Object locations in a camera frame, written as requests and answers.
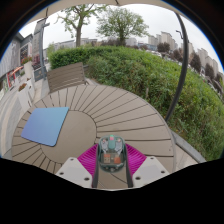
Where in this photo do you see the blue mouse pad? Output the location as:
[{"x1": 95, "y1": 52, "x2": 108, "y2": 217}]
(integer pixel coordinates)
[{"x1": 20, "y1": 106, "x2": 70, "y2": 148}]

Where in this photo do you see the sparse tall tree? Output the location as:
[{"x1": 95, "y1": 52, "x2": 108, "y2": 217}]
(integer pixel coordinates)
[{"x1": 56, "y1": 3, "x2": 108, "y2": 48}]

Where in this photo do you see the green hedge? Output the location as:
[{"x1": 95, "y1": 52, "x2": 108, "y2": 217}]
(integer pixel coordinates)
[{"x1": 48, "y1": 45, "x2": 224, "y2": 161}]

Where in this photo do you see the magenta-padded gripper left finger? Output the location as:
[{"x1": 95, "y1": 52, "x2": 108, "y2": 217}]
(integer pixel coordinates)
[{"x1": 54, "y1": 143, "x2": 101, "y2": 189}]

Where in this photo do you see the white planter box with flowers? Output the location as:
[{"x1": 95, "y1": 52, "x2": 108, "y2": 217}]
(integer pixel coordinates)
[
  {"x1": 17, "y1": 82, "x2": 36, "y2": 114},
  {"x1": 21, "y1": 56, "x2": 35, "y2": 81}
]

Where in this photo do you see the dark curved parasol pole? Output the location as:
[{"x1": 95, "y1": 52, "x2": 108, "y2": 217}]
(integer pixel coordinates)
[{"x1": 164, "y1": 11, "x2": 190, "y2": 123}]

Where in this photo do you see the beige parasol canopy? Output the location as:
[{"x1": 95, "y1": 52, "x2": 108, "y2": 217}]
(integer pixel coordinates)
[{"x1": 28, "y1": 0, "x2": 181, "y2": 26}]

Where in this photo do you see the grey storefront building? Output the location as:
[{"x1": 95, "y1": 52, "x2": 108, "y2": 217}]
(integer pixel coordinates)
[{"x1": 0, "y1": 32, "x2": 34, "y2": 98}]

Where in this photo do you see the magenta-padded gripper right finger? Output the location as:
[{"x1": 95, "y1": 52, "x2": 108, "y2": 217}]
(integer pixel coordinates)
[{"x1": 124, "y1": 143, "x2": 170, "y2": 189}]

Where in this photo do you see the bushy round tree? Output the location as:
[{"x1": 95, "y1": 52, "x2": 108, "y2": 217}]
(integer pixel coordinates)
[{"x1": 96, "y1": 6, "x2": 149, "y2": 47}]

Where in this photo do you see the teal patterned computer mouse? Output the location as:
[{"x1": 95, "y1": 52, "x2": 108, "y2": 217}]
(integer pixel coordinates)
[{"x1": 96, "y1": 134, "x2": 128, "y2": 173}]

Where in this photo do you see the group of apartment buildings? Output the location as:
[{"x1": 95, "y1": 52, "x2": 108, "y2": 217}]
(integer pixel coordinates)
[{"x1": 146, "y1": 30, "x2": 224, "y2": 88}]

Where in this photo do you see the brown slatted wooden chair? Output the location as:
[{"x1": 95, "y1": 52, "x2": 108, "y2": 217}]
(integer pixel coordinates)
[{"x1": 45, "y1": 61, "x2": 88, "y2": 94}]

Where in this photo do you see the grey sign pillar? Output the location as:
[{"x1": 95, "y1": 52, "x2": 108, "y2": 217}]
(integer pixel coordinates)
[{"x1": 31, "y1": 18, "x2": 51, "y2": 81}]

